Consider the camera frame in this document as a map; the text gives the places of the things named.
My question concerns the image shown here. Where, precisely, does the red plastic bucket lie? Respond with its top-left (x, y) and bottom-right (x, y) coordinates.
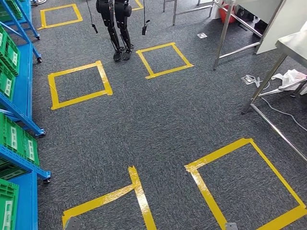
top-left (219, 1), bottom-right (237, 24)

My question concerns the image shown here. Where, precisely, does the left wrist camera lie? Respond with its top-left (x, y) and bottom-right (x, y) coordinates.
top-left (64, 217), bottom-right (81, 230)

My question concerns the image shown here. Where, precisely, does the white plastic bag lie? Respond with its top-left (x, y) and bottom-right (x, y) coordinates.
top-left (271, 69), bottom-right (307, 91)

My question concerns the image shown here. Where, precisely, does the white power cable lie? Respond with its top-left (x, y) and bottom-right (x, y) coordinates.
top-left (249, 75), bottom-right (307, 132)

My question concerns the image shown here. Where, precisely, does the table with white panel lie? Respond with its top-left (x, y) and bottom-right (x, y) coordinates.
top-left (213, 0), bottom-right (307, 71)

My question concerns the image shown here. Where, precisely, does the yellow tape square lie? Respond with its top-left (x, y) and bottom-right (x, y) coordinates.
top-left (61, 165), bottom-right (157, 230)
top-left (37, 3), bottom-right (83, 31)
top-left (185, 138), bottom-right (307, 230)
top-left (48, 60), bottom-right (113, 111)
top-left (136, 42), bottom-right (194, 80)
top-left (131, 0), bottom-right (144, 12)

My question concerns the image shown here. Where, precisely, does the black humanoid robot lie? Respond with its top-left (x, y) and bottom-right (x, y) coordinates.
top-left (85, 0), bottom-right (151, 61)

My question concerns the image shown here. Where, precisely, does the steel workbench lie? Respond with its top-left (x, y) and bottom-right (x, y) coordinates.
top-left (240, 22), bottom-right (307, 163)

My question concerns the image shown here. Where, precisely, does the steel frame table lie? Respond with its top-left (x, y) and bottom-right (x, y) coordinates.
top-left (163, 0), bottom-right (214, 27)

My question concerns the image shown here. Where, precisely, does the blue metal shelf rack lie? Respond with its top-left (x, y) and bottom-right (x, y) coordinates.
top-left (0, 0), bottom-right (41, 40)
top-left (0, 144), bottom-right (51, 230)
top-left (0, 43), bottom-right (46, 138)

